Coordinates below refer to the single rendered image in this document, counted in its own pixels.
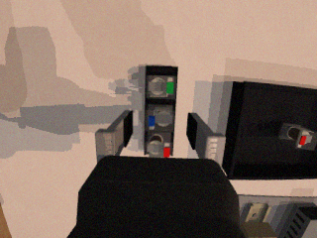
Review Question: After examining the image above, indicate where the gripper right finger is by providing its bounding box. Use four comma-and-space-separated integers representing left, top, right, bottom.
186, 112, 226, 167

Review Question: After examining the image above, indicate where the black open tray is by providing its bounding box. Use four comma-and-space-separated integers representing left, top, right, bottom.
222, 81, 317, 180

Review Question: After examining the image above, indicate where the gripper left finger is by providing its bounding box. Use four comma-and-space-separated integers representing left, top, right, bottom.
95, 110, 133, 164

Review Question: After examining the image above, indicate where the grey mounting plate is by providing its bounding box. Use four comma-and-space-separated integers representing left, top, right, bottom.
238, 194, 317, 238

